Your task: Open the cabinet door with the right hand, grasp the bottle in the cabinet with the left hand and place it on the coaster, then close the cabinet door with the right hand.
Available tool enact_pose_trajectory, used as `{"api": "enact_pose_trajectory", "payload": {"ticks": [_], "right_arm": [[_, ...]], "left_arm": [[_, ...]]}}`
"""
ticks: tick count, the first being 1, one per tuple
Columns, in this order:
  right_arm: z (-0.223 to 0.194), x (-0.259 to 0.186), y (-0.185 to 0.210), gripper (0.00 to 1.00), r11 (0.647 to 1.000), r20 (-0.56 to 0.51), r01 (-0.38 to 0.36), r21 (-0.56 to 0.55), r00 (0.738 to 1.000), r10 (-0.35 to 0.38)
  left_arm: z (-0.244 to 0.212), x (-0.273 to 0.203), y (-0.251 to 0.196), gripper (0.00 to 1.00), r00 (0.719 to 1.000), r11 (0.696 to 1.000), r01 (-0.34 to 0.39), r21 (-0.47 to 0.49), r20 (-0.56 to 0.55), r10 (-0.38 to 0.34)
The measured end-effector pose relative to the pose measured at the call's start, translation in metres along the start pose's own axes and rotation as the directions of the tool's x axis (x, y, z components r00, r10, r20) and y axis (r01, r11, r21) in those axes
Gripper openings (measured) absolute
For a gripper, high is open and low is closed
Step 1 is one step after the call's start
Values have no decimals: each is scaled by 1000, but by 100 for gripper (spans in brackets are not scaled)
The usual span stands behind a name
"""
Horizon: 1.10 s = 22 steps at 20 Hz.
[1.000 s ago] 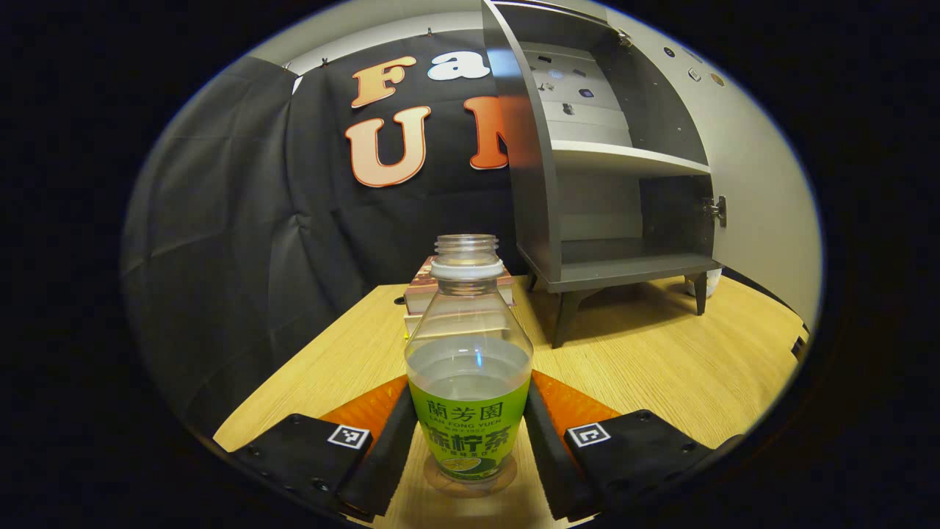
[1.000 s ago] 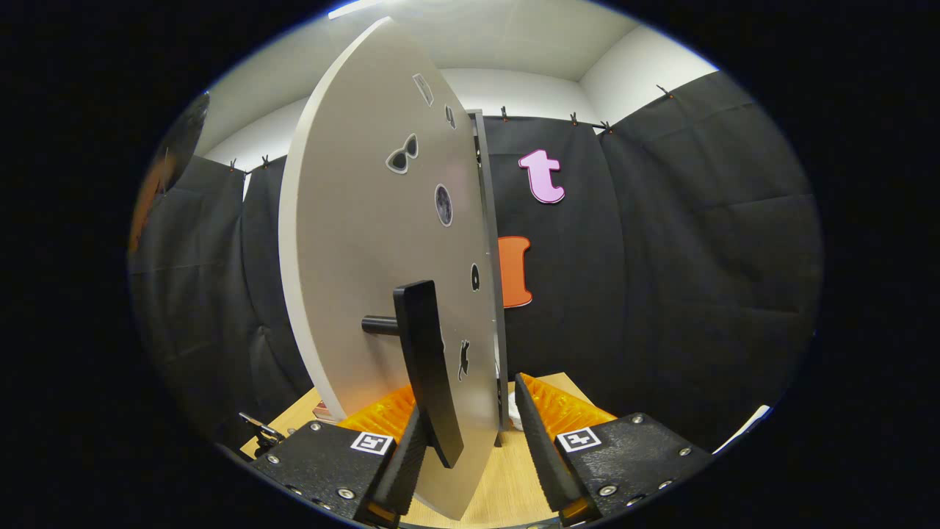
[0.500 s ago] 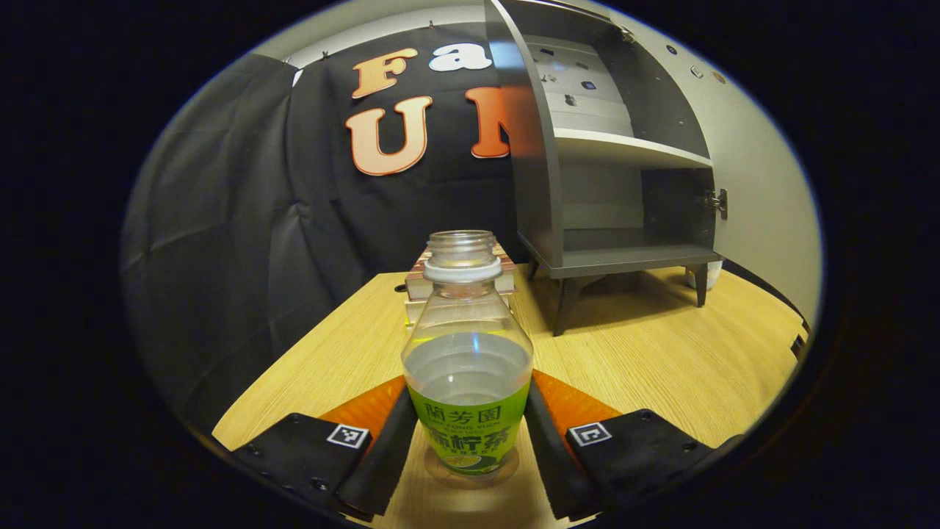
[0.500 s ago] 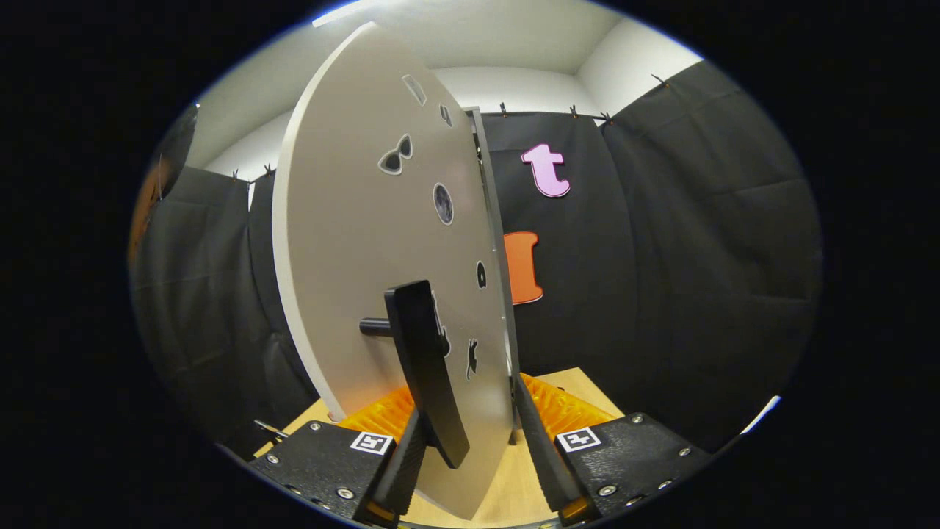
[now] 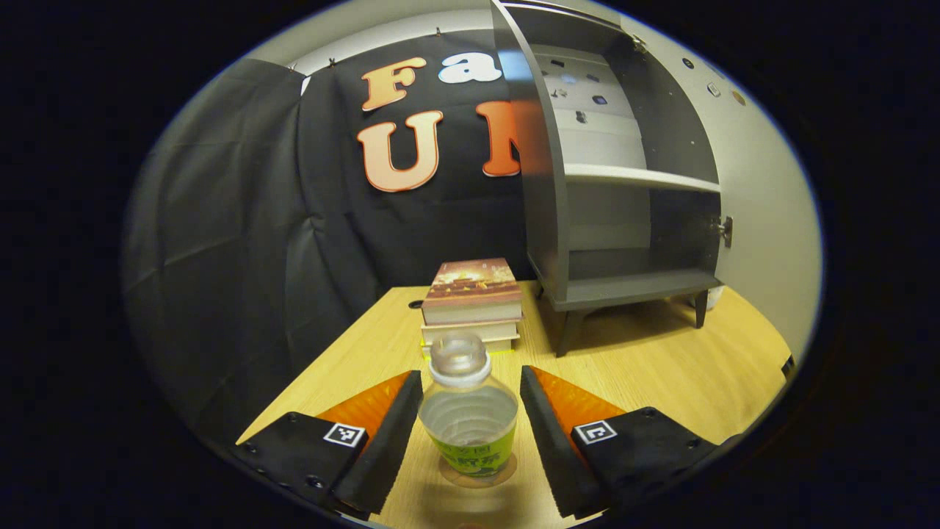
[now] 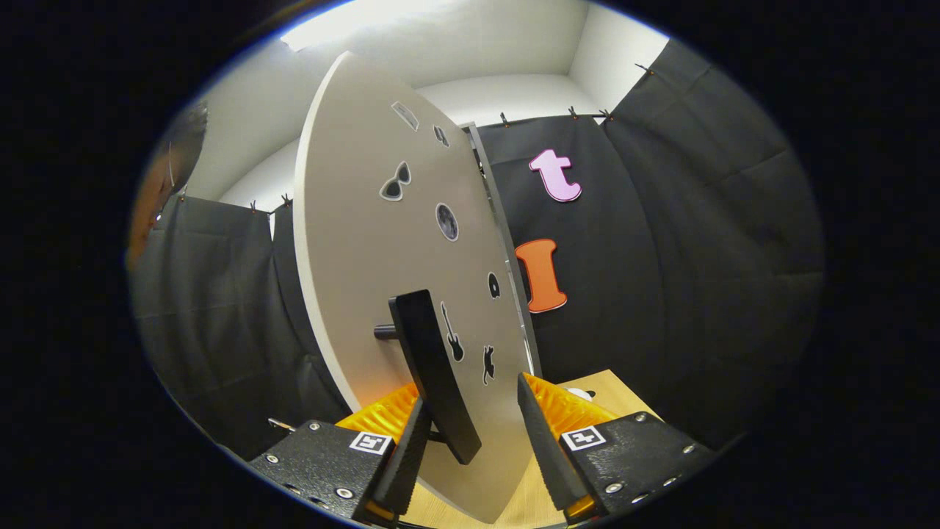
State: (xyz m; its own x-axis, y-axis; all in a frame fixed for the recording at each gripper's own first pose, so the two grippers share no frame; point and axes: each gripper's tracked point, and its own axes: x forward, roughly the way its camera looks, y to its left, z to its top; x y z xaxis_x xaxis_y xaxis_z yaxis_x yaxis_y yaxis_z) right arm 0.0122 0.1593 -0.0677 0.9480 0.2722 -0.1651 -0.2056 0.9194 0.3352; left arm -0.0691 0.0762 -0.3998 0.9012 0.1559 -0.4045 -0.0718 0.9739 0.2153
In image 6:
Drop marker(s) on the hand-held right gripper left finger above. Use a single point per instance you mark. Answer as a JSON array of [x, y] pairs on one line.
[[411, 463]]

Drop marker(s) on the person's head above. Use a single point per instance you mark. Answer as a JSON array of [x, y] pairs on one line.
[[158, 191]]

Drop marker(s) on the black backdrop cloth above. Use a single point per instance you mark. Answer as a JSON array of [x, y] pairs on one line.
[[661, 257]]

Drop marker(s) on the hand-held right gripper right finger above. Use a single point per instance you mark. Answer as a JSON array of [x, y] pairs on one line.
[[547, 455]]

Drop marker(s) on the white round container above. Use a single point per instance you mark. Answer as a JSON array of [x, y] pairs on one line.
[[580, 394]]

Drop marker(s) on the row of black cloth clips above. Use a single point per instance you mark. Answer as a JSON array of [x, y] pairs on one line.
[[504, 118]]

